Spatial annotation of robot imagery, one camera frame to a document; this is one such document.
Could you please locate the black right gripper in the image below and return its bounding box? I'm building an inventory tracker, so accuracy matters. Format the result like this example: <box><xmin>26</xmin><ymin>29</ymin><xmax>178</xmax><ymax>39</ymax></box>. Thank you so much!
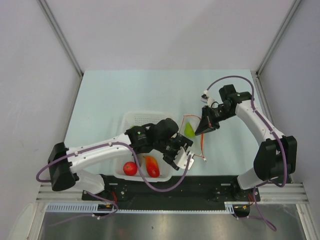
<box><xmin>195</xmin><ymin>105</ymin><xmax>235</xmax><ymax>136</ymax></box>

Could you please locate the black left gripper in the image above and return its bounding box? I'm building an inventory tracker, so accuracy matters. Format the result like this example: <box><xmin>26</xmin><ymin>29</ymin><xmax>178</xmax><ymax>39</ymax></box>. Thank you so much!
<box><xmin>154</xmin><ymin>133</ymin><xmax>192</xmax><ymax>165</ymax></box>

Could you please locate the clear zip top bag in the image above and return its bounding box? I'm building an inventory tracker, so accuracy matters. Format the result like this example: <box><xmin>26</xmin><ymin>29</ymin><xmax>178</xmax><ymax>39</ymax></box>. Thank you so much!
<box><xmin>180</xmin><ymin>114</ymin><xmax>207</xmax><ymax>162</ymax></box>

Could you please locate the green toy apple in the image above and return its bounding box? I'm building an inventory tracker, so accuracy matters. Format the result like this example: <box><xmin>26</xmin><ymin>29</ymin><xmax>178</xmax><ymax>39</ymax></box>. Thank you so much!
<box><xmin>184</xmin><ymin>122</ymin><xmax>196</xmax><ymax>138</ymax></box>

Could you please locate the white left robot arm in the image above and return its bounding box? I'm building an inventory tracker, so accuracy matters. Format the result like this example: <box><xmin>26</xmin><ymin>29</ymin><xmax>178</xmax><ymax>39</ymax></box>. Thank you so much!
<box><xmin>48</xmin><ymin>118</ymin><xmax>194</xmax><ymax>200</ymax></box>

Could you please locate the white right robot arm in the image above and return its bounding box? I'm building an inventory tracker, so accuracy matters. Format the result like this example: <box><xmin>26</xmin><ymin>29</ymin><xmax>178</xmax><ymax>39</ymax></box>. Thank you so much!
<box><xmin>195</xmin><ymin>84</ymin><xmax>298</xmax><ymax>201</ymax></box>

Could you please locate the red orange toy mango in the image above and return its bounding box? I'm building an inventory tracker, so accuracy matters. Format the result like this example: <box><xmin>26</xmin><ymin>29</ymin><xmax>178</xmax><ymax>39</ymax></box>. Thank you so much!
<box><xmin>144</xmin><ymin>155</ymin><xmax>160</xmax><ymax>178</ymax></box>

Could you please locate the white perforated plastic basket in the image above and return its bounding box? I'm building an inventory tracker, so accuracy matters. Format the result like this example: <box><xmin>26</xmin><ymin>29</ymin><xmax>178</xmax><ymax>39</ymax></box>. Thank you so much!
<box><xmin>112</xmin><ymin>111</ymin><xmax>174</xmax><ymax>183</ymax></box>

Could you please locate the red toy apple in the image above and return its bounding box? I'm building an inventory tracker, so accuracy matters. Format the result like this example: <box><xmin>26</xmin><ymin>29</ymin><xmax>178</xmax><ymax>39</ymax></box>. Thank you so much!
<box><xmin>122</xmin><ymin>161</ymin><xmax>138</xmax><ymax>176</ymax></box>

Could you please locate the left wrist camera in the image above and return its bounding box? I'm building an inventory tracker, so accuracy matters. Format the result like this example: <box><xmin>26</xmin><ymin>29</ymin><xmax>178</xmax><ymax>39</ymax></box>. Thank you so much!
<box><xmin>173</xmin><ymin>147</ymin><xmax>195</xmax><ymax>170</ymax></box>

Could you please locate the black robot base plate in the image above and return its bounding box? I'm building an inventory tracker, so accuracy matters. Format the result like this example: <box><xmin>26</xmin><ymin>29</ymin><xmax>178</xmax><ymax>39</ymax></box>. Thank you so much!
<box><xmin>97</xmin><ymin>175</ymin><xmax>261</xmax><ymax>211</ymax></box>

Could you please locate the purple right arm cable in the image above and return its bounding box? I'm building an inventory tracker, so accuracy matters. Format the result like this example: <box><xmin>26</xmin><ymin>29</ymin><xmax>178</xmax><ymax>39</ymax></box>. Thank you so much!
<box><xmin>204</xmin><ymin>75</ymin><xmax>288</xmax><ymax>188</ymax></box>

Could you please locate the white slotted cable duct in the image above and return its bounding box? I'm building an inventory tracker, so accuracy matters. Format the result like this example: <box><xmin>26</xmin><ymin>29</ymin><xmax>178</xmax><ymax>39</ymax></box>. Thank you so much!
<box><xmin>46</xmin><ymin>203</ymin><xmax>99</xmax><ymax>213</ymax></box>

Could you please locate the aluminium frame rail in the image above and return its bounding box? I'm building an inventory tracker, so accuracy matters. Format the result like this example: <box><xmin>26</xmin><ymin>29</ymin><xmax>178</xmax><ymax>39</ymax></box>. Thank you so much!
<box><xmin>37</xmin><ymin>0</ymin><xmax>84</xmax><ymax>77</ymax></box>

